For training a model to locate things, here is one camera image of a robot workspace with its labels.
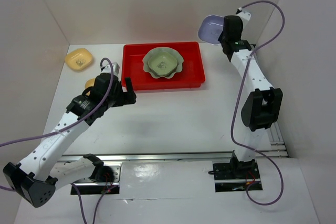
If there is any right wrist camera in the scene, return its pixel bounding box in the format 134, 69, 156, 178
236, 7, 251, 22

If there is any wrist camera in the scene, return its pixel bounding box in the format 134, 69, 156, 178
236, 7, 251, 22
100, 62, 120, 76

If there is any green square panda plate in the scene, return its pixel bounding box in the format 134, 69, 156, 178
148, 51, 178, 76

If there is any purple square panda plate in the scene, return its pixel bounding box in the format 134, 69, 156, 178
198, 15, 224, 45

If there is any large green scalloped bowl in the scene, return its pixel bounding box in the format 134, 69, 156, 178
142, 47, 184, 79

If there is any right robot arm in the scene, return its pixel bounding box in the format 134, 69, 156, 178
213, 14, 283, 180

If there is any red plastic bin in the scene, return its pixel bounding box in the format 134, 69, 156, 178
122, 41, 205, 91

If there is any aluminium front rail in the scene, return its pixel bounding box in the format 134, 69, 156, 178
58, 149, 288, 163

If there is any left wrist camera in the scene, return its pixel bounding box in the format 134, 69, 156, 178
100, 62, 120, 76

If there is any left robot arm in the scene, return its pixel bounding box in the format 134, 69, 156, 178
3, 73, 137, 208

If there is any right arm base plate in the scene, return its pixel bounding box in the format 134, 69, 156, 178
208, 163, 263, 193

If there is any yellow square plate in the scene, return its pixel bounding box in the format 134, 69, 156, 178
65, 48, 93, 71
85, 78, 95, 89

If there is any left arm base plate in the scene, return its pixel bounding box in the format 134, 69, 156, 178
74, 162, 121, 195

